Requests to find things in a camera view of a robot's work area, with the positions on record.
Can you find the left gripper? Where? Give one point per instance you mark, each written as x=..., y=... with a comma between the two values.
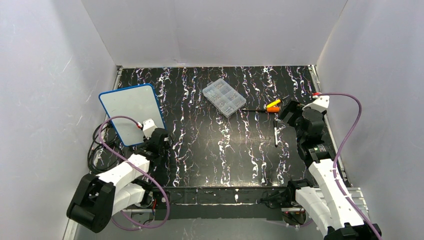
x=162, y=136

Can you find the yellow handled screwdriver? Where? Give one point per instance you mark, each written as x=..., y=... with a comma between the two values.
x=278, y=101

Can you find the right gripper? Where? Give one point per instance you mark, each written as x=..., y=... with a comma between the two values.
x=289, y=110

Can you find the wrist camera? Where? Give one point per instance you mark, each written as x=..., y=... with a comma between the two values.
x=320, y=103
x=148, y=127

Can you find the orange handled screwdriver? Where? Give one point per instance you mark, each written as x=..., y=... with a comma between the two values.
x=273, y=109

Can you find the clear plastic screw box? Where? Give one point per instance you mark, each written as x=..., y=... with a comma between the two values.
x=224, y=97

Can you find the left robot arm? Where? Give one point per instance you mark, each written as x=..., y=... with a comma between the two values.
x=99, y=197

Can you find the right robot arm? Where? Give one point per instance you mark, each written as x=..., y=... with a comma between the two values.
x=329, y=205

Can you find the black white marker pen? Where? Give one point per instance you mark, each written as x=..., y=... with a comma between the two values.
x=275, y=132

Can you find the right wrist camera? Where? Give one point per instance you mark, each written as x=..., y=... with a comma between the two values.
x=320, y=103

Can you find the blue framed whiteboard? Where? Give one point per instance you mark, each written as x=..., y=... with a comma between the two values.
x=132, y=105

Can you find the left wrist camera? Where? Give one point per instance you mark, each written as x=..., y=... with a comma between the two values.
x=148, y=127

